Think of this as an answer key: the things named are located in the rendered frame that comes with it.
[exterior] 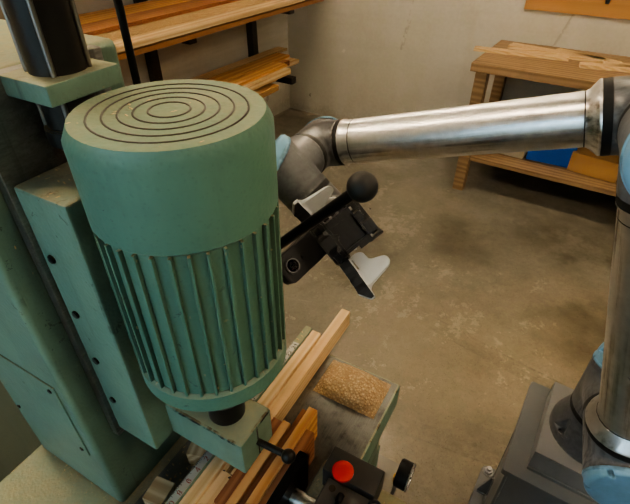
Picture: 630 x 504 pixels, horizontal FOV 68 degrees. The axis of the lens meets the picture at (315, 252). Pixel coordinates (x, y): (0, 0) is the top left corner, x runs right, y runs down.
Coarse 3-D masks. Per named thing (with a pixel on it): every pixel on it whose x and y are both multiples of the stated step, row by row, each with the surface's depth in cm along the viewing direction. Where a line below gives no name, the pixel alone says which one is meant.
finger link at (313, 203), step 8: (320, 192) 60; (328, 192) 61; (296, 200) 57; (304, 200) 59; (312, 200) 60; (320, 200) 61; (296, 208) 57; (304, 208) 58; (312, 208) 61; (320, 208) 63; (296, 216) 59; (304, 216) 60
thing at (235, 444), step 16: (176, 416) 67; (192, 416) 66; (208, 416) 66; (256, 416) 66; (176, 432) 71; (192, 432) 68; (208, 432) 65; (224, 432) 64; (240, 432) 64; (256, 432) 65; (208, 448) 68; (224, 448) 65; (240, 448) 62; (256, 448) 67; (240, 464) 65
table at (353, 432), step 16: (320, 368) 93; (304, 400) 87; (320, 400) 87; (384, 400) 87; (288, 416) 85; (320, 416) 85; (336, 416) 85; (352, 416) 85; (384, 416) 85; (320, 432) 82; (336, 432) 82; (352, 432) 82; (368, 432) 82; (320, 448) 80; (352, 448) 80; (368, 448) 80; (320, 464) 78
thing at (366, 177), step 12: (348, 180) 51; (360, 180) 50; (372, 180) 50; (348, 192) 51; (360, 192) 50; (372, 192) 50; (336, 204) 54; (312, 216) 57; (324, 216) 56; (300, 228) 59; (288, 240) 61
